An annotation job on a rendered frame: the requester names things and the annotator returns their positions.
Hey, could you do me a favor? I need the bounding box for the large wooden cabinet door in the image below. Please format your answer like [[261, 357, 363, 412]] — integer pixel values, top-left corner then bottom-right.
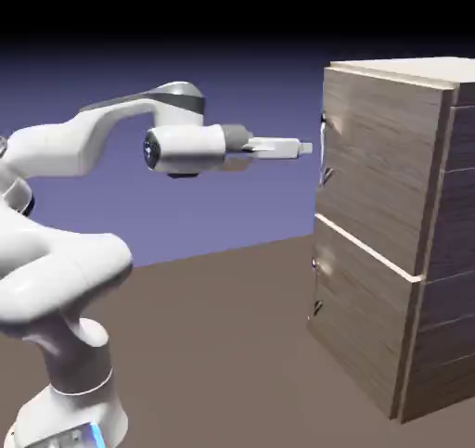
[[315, 66, 456, 277]]

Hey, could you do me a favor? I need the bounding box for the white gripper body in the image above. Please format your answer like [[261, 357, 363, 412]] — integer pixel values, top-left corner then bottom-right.
[[242, 136, 302, 160]]

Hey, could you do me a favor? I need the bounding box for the long silver door handle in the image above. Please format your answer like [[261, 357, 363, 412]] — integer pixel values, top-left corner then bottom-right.
[[317, 112, 334, 186]]

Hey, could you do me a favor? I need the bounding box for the small wooden cabinet door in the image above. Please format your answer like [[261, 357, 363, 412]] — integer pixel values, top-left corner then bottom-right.
[[306, 212, 426, 420]]

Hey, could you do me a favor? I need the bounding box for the short silver door handle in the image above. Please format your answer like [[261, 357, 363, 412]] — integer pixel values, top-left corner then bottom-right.
[[306, 257, 323, 322]]

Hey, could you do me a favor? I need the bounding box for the wooden cabinet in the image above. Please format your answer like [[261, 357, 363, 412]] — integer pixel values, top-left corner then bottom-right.
[[306, 57, 475, 425]]

